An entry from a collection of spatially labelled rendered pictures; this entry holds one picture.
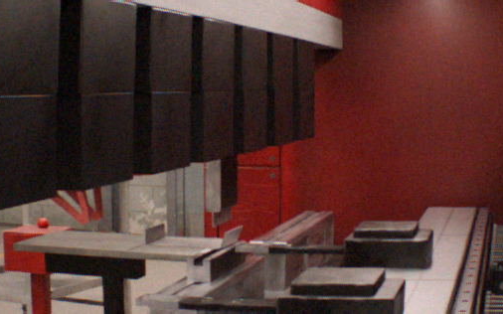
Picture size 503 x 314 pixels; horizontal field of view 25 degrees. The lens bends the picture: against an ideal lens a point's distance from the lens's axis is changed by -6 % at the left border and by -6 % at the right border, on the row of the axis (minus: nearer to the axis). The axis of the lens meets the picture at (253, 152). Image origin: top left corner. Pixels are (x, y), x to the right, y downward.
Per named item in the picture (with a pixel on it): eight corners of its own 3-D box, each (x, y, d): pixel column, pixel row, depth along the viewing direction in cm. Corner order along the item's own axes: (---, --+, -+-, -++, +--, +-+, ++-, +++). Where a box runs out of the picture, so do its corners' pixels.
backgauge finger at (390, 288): (157, 305, 124) (156, 258, 123) (404, 313, 118) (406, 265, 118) (122, 325, 112) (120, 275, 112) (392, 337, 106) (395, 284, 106)
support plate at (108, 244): (58, 235, 176) (58, 230, 176) (226, 244, 170) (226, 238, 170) (13, 250, 158) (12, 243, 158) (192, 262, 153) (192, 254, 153)
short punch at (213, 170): (224, 219, 166) (224, 149, 166) (238, 220, 166) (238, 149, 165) (205, 227, 156) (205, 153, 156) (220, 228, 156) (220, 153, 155)
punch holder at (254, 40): (208, 147, 171) (209, 32, 170) (267, 148, 169) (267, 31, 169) (179, 153, 157) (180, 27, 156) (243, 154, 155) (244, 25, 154)
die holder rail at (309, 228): (303, 257, 240) (304, 211, 240) (332, 257, 239) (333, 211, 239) (249, 298, 192) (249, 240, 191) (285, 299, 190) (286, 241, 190)
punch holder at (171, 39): (118, 164, 132) (120, 17, 131) (191, 166, 130) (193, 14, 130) (72, 173, 118) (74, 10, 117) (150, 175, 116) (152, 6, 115)
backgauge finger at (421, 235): (248, 253, 166) (248, 218, 166) (432, 255, 160) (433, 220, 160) (227, 265, 154) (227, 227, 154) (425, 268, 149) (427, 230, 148)
